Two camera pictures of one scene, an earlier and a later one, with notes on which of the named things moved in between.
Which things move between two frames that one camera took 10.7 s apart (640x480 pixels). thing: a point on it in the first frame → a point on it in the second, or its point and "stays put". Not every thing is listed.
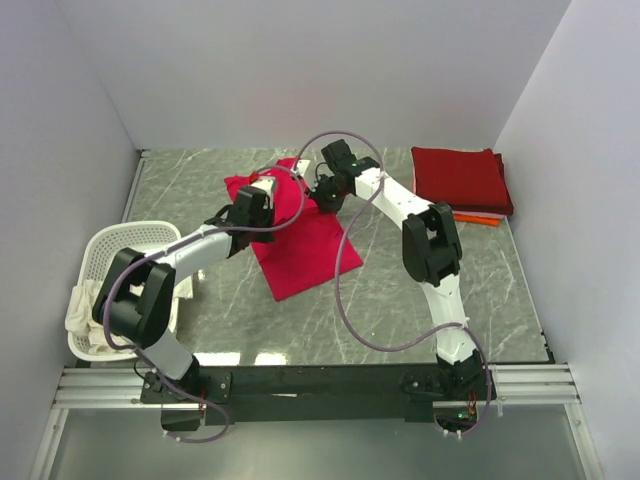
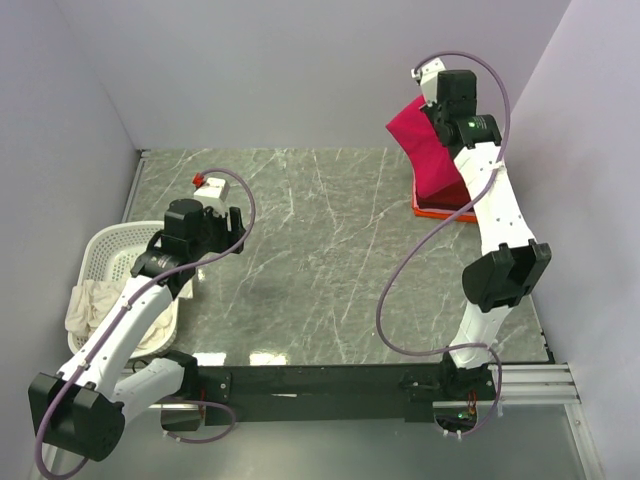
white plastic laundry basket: (102, 244) stays put
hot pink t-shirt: (309, 246) → (434, 162)
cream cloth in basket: (80, 314) stays put
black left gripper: (276, 179) → (235, 226)
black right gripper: (323, 189) → (432, 110)
